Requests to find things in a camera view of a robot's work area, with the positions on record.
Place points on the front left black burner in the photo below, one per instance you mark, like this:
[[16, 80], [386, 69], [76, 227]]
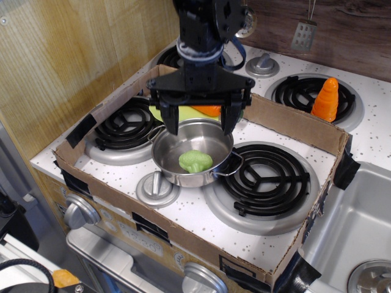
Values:
[[124, 138]]

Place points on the hanging round metal strainer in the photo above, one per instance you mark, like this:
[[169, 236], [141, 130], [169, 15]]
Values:
[[250, 23]]

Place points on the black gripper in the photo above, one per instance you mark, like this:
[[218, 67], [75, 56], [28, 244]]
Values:
[[232, 99]]

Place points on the orange object lower left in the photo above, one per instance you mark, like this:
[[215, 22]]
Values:
[[63, 278]]

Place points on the silver stovetop knob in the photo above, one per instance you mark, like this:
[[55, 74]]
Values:
[[156, 191], [262, 67]]

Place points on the silver oven knob left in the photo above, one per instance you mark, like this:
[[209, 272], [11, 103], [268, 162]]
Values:
[[79, 213]]

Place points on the orange toy carrot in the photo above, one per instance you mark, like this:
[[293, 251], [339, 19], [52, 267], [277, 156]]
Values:
[[211, 111]]

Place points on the green toy broccoli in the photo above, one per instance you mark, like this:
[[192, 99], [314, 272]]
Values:
[[195, 161]]

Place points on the front right black burner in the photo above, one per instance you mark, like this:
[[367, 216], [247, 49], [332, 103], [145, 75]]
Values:
[[266, 190]]

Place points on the rear left black burner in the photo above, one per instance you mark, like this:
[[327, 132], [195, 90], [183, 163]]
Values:
[[169, 58]]

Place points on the silver oven door handle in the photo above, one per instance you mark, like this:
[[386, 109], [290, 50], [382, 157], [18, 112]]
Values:
[[112, 266]]

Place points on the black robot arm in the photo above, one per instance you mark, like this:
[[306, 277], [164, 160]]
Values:
[[205, 25]]

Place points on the silver sink drain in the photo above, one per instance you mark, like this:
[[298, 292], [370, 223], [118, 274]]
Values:
[[370, 276]]

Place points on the steel sink basin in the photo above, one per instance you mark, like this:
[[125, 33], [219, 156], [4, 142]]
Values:
[[354, 228]]

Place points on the silver oven knob right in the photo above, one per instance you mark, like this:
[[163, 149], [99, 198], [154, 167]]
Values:
[[199, 279]]

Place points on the silver stovetop knob rear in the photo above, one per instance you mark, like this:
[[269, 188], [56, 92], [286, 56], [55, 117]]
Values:
[[262, 67]]

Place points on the brown cardboard fence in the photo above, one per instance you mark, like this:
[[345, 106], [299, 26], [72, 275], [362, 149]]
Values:
[[187, 226]]

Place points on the orange swirl cone toy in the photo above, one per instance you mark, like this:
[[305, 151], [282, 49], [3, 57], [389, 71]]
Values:
[[326, 103]]

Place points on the silver oven knob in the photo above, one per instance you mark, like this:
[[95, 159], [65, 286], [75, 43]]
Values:
[[199, 279], [79, 213]]

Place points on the hanging metal spatula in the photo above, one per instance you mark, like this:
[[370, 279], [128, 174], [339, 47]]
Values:
[[304, 34]]

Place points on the small steel pan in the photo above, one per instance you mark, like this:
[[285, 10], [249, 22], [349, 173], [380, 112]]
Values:
[[201, 134]]

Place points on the silver stovetop knob front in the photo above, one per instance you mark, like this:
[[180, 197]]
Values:
[[156, 191]]

